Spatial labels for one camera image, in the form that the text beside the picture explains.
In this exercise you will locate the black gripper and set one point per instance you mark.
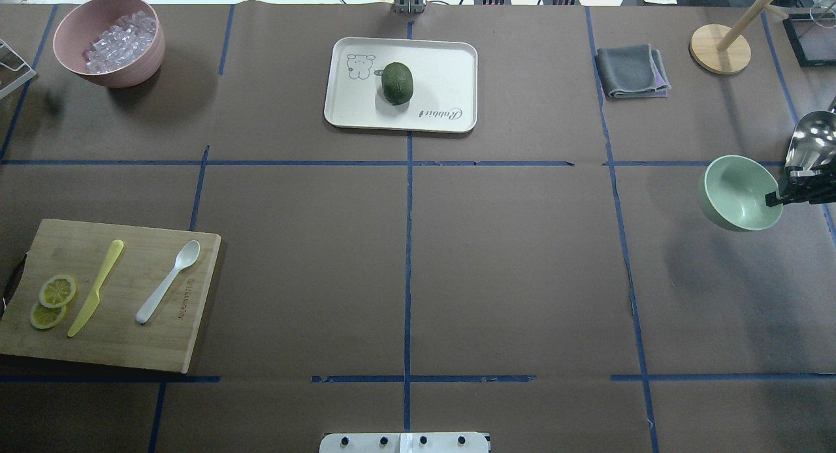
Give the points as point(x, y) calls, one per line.
point(808, 185)

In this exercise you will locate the light green bowl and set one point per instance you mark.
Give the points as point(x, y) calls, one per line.
point(732, 192)

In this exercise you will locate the white plastic spoon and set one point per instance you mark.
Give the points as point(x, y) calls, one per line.
point(186, 257)

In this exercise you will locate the pink bowl with ice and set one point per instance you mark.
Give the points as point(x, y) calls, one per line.
point(112, 43)

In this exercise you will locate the metal scoop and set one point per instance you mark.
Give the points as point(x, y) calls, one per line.
point(812, 143)

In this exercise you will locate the wooden mug tree stand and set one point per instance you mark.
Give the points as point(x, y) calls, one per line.
point(724, 50)

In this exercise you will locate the grey folded cloth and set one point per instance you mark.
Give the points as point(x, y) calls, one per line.
point(632, 72)

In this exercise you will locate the white rabbit tray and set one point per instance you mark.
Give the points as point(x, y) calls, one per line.
point(445, 98)

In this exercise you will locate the green avocado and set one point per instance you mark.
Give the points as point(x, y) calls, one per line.
point(397, 83)

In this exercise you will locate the bamboo cutting board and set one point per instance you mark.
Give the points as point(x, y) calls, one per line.
point(111, 336)

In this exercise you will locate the yellow plastic knife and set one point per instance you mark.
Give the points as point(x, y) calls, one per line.
point(93, 299)

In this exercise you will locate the upper lemon slice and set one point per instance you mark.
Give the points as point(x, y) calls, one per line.
point(58, 291)

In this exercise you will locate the lemon slice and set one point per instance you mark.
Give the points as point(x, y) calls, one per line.
point(42, 317)
point(58, 291)

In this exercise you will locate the lower lemon slice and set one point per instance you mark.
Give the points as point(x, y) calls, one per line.
point(42, 317)

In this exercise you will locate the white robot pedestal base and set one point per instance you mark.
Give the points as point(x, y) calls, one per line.
point(445, 441)

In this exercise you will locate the white wire cup rack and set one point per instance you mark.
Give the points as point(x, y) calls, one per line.
point(15, 71)

